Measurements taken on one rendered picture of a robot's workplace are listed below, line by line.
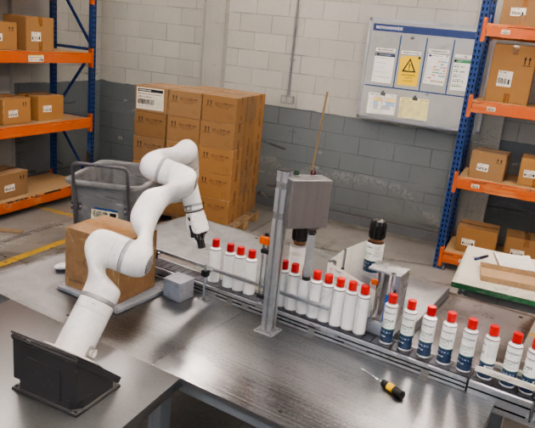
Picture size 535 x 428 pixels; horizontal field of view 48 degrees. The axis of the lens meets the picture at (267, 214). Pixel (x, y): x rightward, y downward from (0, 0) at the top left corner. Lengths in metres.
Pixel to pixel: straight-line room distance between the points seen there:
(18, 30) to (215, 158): 2.25
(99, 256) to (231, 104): 3.86
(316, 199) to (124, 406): 0.99
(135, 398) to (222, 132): 4.06
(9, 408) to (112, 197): 2.88
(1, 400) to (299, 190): 1.20
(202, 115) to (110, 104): 2.71
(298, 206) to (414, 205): 4.61
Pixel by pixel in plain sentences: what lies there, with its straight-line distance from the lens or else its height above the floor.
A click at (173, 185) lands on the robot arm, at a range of 2.22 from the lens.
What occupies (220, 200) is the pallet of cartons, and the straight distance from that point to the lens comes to 5.95.
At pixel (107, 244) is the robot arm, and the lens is 2.07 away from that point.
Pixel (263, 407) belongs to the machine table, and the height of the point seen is 0.83.
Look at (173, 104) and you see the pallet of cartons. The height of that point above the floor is 1.25.
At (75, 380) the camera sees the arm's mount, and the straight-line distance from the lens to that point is 1.92.
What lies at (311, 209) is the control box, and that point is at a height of 1.36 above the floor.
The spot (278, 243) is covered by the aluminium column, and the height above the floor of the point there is 1.22.
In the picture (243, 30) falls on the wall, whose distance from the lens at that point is 7.32.
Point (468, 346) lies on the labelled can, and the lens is 2.31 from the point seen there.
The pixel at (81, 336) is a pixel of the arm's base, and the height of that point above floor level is 1.02.
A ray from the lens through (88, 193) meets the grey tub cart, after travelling 4.78.
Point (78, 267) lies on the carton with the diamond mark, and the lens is 2.70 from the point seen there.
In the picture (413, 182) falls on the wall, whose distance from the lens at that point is 6.77.
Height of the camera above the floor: 1.97
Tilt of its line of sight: 16 degrees down
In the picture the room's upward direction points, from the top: 6 degrees clockwise
